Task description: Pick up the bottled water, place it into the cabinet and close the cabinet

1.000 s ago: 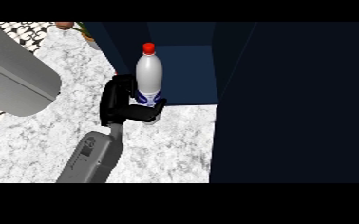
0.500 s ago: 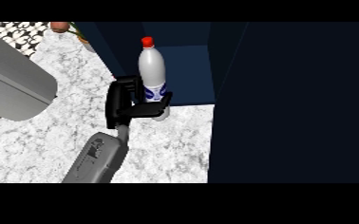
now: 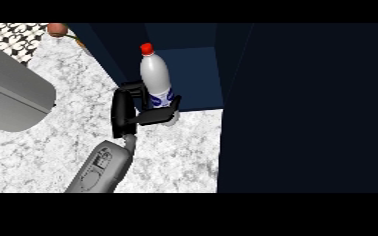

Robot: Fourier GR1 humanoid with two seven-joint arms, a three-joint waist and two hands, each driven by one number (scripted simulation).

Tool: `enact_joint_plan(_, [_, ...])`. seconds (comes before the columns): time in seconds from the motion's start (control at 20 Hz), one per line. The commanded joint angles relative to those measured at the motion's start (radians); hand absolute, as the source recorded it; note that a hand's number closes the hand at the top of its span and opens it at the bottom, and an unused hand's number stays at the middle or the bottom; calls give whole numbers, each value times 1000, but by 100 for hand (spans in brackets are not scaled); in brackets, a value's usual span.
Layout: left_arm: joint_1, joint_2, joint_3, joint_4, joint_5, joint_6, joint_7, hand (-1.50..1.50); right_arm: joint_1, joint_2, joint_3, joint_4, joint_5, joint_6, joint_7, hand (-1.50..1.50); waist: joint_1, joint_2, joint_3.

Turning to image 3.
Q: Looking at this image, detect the reddish brown round pot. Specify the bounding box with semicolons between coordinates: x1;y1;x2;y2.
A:
45;22;70;38

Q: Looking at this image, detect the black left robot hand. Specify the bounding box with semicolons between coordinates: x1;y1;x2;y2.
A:
109;80;183;139

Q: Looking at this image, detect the dark blue cabinet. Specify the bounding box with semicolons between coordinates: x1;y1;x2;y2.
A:
65;22;255;113

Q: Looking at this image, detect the dark navy cabinet door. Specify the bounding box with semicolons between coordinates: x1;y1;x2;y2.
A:
215;22;378;194

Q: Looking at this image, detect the white bottle with red cap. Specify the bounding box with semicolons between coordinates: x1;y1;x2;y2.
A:
138;42;181;128

